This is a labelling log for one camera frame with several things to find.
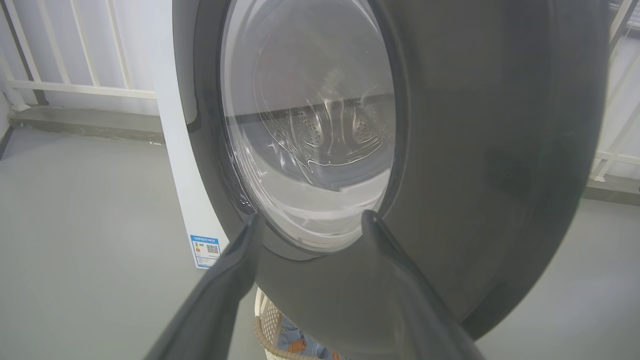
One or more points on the dark grey washing machine door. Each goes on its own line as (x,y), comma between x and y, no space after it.
(475,150)

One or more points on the blue garment with orange print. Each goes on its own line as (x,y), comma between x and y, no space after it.
(287,336)

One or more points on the white washing machine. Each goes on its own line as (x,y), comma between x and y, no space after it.
(180,150)

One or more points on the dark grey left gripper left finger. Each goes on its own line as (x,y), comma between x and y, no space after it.
(220,300)

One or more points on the cream perforated laundry basket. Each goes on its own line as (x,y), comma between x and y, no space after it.
(270,320)

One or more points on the white metal railing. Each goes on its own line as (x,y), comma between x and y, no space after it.
(75,89)
(617,157)

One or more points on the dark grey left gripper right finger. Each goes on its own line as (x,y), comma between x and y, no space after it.
(410,310)

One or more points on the blue energy label sticker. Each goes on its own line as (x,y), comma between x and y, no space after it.
(205,251)

